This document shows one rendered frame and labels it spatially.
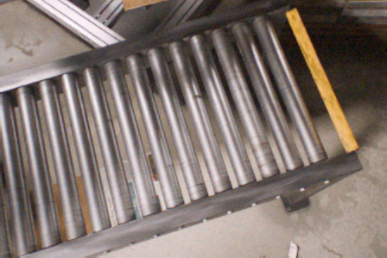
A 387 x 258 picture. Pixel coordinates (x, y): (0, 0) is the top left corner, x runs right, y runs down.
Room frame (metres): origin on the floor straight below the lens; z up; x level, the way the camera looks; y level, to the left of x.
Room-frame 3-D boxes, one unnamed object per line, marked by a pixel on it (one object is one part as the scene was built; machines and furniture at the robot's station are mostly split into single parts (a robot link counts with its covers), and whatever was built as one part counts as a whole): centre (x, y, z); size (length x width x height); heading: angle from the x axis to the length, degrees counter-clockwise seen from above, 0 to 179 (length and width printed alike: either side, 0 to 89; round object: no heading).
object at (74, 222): (0.30, 0.38, 0.77); 0.47 x 0.05 x 0.05; 7
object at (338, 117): (0.37, -0.35, 0.81); 0.43 x 0.03 x 0.02; 7
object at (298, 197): (0.14, -0.36, 0.34); 0.06 x 0.06 x 0.68; 7
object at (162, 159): (0.33, 0.12, 0.77); 0.47 x 0.05 x 0.05; 7
